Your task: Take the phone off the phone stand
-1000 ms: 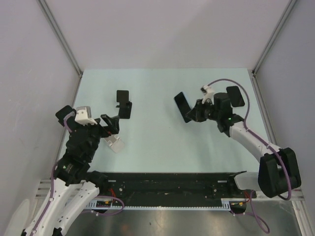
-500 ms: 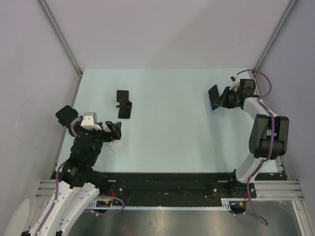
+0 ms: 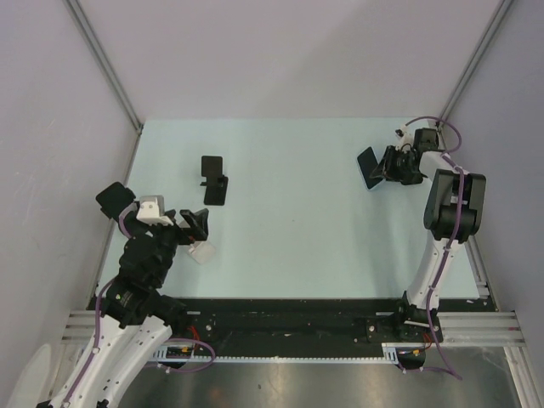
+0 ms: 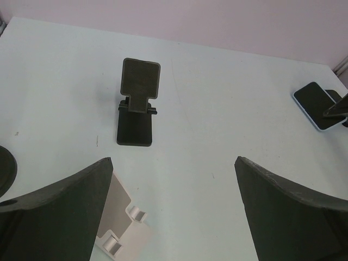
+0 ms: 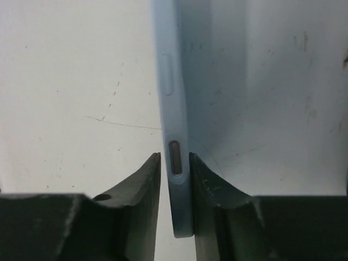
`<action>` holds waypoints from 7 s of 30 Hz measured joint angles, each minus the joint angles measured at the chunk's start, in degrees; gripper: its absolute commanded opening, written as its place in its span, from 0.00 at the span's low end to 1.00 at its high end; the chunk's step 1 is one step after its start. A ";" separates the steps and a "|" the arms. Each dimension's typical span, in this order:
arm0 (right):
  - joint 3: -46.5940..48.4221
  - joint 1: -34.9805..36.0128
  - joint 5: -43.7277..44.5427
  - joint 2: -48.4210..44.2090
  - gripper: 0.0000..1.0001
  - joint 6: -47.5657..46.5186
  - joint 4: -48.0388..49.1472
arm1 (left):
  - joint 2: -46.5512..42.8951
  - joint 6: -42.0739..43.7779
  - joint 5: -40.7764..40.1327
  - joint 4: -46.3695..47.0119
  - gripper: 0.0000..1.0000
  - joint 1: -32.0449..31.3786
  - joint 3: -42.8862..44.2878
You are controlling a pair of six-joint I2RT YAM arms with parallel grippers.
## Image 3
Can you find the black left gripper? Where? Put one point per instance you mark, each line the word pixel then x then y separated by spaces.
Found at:
pixel 198 218

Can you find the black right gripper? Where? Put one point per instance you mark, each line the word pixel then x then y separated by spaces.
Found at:
pixel 386 169

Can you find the light blue cased smartphone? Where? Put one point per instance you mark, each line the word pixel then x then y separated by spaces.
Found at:
pixel 368 165

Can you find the black round-base phone holder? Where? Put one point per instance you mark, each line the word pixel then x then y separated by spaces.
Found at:
pixel 114 199

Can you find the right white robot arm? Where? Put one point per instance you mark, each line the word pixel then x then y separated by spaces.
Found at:
pixel 452 215

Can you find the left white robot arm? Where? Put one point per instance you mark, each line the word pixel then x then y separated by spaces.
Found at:
pixel 131 318

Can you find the white phone stand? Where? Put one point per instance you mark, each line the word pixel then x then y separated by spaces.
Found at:
pixel 201 251

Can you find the black folding phone stand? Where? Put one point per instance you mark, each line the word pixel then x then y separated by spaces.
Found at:
pixel 216 183

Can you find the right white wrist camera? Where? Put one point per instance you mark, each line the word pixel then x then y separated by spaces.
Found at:
pixel 406 139

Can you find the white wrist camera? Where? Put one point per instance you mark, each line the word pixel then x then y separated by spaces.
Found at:
pixel 152 211
pixel 406 139

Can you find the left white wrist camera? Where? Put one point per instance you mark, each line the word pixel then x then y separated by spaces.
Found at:
pixel 152 211

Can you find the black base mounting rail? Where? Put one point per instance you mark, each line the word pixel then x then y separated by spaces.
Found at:
pixel 298 328

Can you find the right aluminium corner post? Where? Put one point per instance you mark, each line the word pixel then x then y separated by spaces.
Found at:
pixel 489 35

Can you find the aluminium corner post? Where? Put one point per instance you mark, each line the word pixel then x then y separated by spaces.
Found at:
pixel 489 35
pixel 96 49

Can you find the left aluminium corner post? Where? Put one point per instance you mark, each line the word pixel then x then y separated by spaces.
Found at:
pixel 96 49

